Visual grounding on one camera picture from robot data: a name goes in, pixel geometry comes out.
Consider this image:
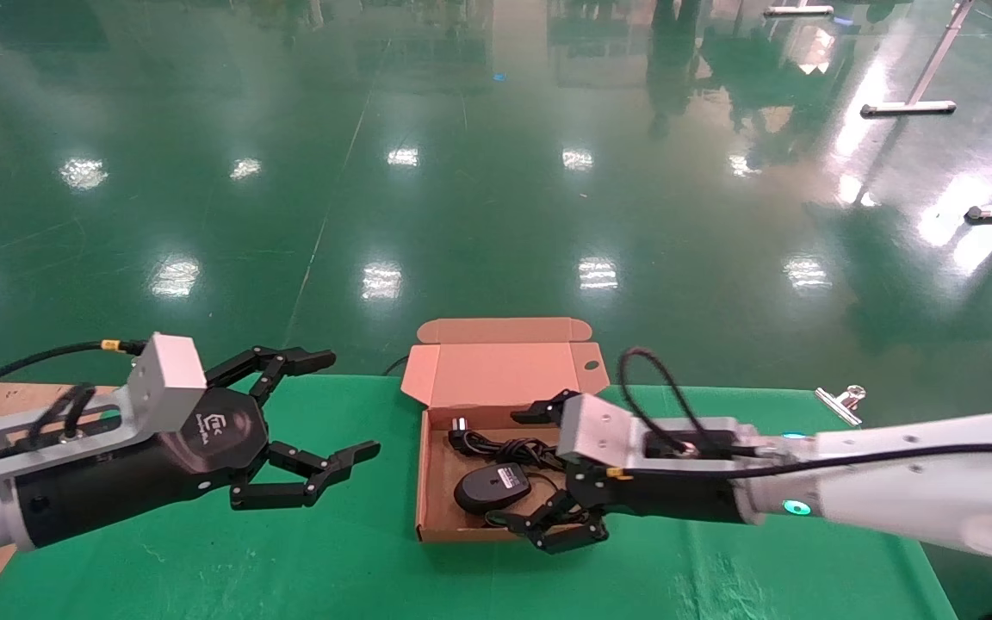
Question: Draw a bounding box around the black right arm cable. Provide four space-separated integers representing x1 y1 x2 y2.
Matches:
617 347 992 481

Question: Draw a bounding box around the green table cloth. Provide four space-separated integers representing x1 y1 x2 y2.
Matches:
0 375 958 620

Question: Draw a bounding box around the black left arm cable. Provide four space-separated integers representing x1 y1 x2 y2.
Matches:
0 338 148 470

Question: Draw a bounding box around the black computer mouse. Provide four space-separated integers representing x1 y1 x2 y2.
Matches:
453 462 533 516

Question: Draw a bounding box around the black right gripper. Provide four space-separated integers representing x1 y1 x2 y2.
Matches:
486 389 760 555

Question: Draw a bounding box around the metal cloth clip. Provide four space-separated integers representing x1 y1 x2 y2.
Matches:
813 385 867 427

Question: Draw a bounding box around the open brown cardboard box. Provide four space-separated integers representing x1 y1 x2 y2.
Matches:
400 317 611 543

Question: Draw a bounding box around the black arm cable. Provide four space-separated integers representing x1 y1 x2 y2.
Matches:
0 338 148 470
617 347 992 481

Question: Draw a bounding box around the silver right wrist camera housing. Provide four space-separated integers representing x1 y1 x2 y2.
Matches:
556 394 755 470

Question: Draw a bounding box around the white height-adjustable desk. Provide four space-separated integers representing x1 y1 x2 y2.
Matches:
859 0 992 225

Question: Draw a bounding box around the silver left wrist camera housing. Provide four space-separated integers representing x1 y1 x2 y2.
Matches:
0 334 207 457

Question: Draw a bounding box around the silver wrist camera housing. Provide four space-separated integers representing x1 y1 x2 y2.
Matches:
0 334 207 457
556 394 755 470

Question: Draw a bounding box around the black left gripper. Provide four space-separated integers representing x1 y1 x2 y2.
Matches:
12 346 381 549

